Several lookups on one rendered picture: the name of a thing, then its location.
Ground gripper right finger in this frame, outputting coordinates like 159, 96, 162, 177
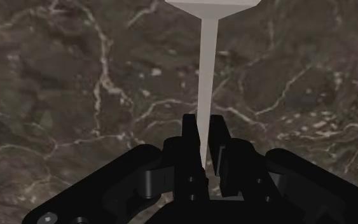
209, 115, 358, 224

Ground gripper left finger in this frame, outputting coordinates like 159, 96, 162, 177
21, 113, 210, 224

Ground white spatula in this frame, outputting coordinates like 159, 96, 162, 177
165, 0, 261, 170

